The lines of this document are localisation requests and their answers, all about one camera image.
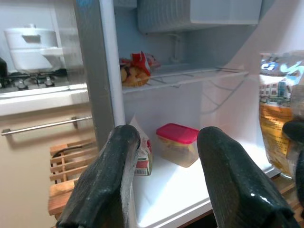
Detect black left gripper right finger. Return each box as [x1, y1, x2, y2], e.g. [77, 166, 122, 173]
[197, 127, 300, 228]

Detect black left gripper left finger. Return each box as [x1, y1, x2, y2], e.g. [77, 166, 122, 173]
[56, 124, 142, 228]

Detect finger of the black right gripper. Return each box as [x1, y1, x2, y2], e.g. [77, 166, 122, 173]
[283, 120, 304, 143]
[295, 150, 304, 218]

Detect printed clear plastic food package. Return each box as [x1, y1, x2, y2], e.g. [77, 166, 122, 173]
[258, 51, 304, 179]

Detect grey fridge with white interior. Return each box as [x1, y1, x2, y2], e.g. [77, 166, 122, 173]
[73, 0, 281, 228]

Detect wooden wine rack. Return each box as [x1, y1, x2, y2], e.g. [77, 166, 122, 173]
[48, 139, 304, 221]

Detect white juice carton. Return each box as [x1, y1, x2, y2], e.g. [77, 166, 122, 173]
[128, 114, 154, 176]

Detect clear container with red lid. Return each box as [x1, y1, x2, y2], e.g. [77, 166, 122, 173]
[155, 123, 200, 168]

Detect white kitchen counter beige cabinets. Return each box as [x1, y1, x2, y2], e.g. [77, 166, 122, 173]
[0, 82, 98, 228]

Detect orange biscuit snack bag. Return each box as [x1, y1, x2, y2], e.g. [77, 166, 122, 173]
[120, 58, 151, 87]

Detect steel gas stove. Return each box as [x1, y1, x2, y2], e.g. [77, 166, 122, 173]
[0, 68, 68, 90]

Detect red white snack bag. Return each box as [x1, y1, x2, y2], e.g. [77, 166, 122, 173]
[130, 51, 161, 72]

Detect white cooking pot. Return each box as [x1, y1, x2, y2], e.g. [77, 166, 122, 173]
[3, 23, 65, 72]

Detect dark glass bottle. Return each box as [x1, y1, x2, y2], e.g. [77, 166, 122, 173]
[0, 57, 8, 83]

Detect ribbed grey freezer compartment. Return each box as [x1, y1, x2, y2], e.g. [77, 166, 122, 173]
[136, 0, 263, 34]

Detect black power cable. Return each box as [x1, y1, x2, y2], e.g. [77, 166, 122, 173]
[52, 142, 95, 157]

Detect steel cabinet bar handle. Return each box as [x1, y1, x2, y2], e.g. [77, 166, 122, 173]
[1, 115, 93, 136]

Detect white wire fridge shelf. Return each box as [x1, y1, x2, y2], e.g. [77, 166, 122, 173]
[121, 66, 249, 95]

